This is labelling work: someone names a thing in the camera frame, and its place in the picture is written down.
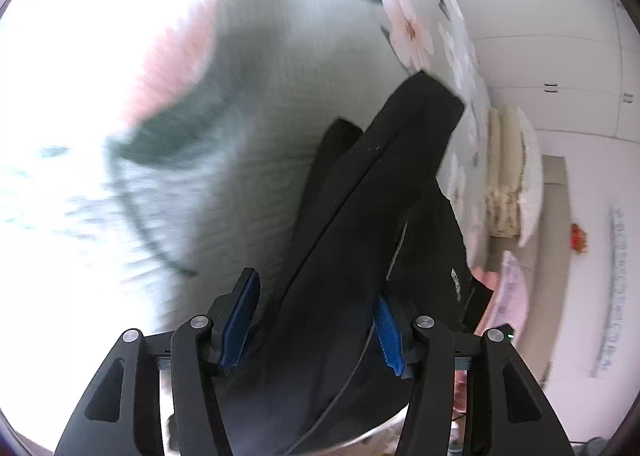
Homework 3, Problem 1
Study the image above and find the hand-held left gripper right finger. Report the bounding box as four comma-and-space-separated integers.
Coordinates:
375, 293, 573, 456

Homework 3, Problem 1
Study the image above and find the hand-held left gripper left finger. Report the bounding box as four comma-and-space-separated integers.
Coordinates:
54, 267, 261, 456

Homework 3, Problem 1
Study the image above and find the black hooded jacket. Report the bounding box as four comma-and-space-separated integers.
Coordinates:
167, 72, 473, 456

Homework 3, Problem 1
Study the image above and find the pink cloth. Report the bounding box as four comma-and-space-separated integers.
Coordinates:
472, 268, 501, 289

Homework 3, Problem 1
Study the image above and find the lilac striped cloth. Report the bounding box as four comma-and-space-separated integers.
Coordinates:
487, 250, 528, 337

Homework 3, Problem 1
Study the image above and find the beige headboard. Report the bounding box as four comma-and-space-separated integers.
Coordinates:
487, 153, 571, 382

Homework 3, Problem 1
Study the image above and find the white lace pillow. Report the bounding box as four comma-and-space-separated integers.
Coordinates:
515, 106, 543, 247

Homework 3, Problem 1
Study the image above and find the stack of beige pillows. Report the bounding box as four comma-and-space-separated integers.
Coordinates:
486, 106, 523, 239

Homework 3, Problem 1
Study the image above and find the floral bed sheet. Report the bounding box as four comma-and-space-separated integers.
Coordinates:
0, 0, 491, 442

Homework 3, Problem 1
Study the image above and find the white wardrobe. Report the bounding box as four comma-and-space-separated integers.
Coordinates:
430, 0, 640, 141

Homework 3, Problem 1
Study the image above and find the red wall decoration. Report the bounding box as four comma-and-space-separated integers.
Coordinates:
571, 223, 591, 253

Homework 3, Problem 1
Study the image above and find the wall sticker strip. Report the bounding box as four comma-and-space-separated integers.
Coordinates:
590, 208, 631, 379

